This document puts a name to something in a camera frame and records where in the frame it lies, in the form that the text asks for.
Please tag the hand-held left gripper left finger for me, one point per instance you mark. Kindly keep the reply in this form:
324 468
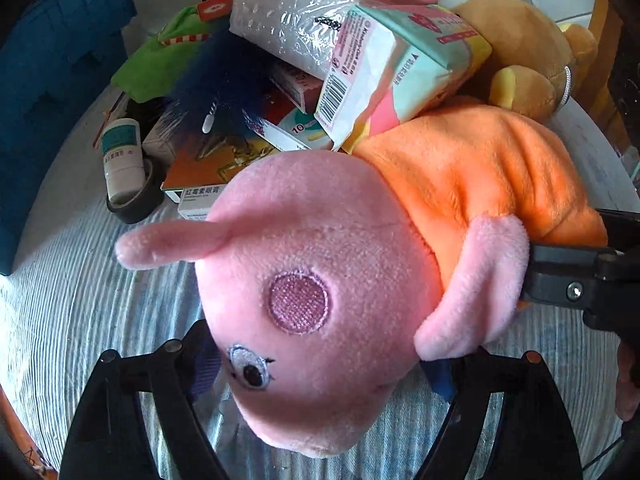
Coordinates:
207 367

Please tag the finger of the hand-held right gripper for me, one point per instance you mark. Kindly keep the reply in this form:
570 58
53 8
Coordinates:
620 230
565 280

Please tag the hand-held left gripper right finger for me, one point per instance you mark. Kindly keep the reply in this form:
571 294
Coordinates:
441 380

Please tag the white purple ointment box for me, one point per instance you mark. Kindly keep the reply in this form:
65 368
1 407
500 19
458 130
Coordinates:
192 202

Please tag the pink pig plush orange dress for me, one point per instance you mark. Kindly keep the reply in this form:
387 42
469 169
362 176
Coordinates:
325 240

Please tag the blue plastic crate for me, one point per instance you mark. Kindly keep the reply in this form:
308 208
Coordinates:
50 85

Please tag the person's right hand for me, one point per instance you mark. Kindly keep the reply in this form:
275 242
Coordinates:
629 385

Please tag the black tape roll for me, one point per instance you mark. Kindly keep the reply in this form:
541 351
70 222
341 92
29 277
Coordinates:
145 207

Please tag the wooden chair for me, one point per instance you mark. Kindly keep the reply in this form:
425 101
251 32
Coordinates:
600 35

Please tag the green orange medicine box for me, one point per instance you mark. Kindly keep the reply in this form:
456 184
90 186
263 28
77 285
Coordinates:
210 165

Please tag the brown teddy bear plush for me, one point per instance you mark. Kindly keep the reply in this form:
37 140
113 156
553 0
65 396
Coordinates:
515 35

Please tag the white bottle green label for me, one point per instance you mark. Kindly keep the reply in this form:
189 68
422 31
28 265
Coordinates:
120 155

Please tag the teal white small box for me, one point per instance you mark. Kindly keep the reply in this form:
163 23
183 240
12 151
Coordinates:
305 127

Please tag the pastel teal pink packet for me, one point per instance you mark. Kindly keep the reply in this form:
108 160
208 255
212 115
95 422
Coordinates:
400 70

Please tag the small white red box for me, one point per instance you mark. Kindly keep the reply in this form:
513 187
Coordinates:
295 87

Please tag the blue bottle brush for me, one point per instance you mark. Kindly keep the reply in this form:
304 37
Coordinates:
235 75

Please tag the green plush toy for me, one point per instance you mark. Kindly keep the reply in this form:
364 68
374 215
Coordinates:
150 60

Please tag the long white box red label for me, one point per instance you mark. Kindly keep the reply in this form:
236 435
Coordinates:
215 8

